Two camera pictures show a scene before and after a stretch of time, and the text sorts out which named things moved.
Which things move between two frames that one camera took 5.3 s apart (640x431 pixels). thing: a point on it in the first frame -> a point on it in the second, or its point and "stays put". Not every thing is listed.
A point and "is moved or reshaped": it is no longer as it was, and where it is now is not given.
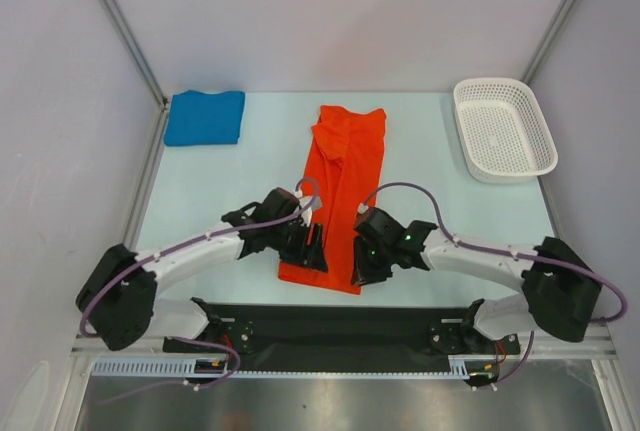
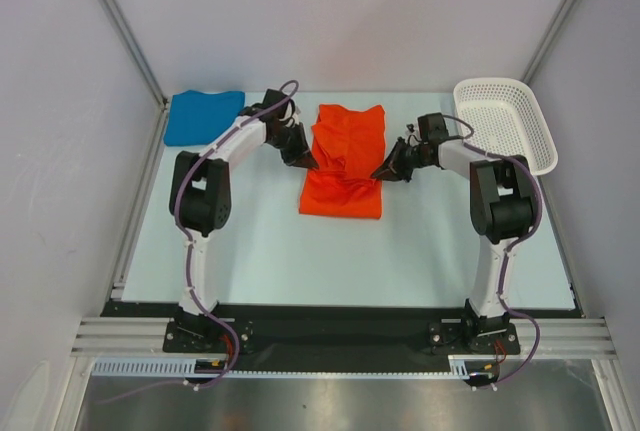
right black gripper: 364,261 -> 403,158
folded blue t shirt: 199,118 stays put
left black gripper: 308,256 -> 300,149
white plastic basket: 504,134 stays put
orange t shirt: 343,172 is moved or reshaped
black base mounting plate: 280,332 stays put
